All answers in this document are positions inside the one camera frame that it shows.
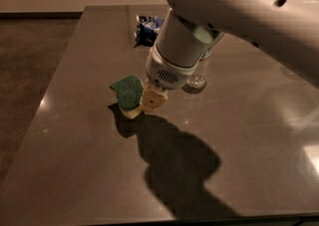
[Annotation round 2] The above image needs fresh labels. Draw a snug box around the clear plastic water bottle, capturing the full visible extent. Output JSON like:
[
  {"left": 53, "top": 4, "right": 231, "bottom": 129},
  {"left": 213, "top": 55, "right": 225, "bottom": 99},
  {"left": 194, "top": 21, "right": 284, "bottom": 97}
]
[{"left": 184, "top": 49, "right": 211, "bottom": 94}]

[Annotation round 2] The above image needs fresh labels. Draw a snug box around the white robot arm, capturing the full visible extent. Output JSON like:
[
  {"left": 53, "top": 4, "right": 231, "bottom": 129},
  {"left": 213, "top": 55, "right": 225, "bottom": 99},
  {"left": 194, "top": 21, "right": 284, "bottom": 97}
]
[{"left": 141, "top": 0, "right": 319, "bottom": 113}]

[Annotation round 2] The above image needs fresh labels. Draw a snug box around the green and yellow sponge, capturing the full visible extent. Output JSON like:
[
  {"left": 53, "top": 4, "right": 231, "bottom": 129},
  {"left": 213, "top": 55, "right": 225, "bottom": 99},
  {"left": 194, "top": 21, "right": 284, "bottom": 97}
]
[{"left": 109, "top": 75, "right": 144, "bottom": 119}]

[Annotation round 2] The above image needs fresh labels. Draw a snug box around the blue chip bag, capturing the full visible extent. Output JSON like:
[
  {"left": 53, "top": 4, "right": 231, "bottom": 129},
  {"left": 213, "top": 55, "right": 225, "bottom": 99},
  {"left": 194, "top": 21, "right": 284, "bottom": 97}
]
[{"left": 135, "top": 15, "right": 163, "bottom": 47}]

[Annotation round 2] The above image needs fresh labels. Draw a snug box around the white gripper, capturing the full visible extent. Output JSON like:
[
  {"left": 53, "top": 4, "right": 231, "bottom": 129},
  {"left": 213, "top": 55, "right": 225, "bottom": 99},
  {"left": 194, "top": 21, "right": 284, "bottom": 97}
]
[{"left": 140, "top": 46, "right": 195, "bottom": 113}]

